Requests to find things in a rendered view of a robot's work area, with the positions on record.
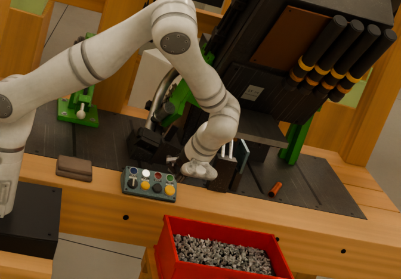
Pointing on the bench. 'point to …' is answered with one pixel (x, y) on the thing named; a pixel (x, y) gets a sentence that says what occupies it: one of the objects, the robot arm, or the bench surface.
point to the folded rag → (74, 168)
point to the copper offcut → (274, 189)
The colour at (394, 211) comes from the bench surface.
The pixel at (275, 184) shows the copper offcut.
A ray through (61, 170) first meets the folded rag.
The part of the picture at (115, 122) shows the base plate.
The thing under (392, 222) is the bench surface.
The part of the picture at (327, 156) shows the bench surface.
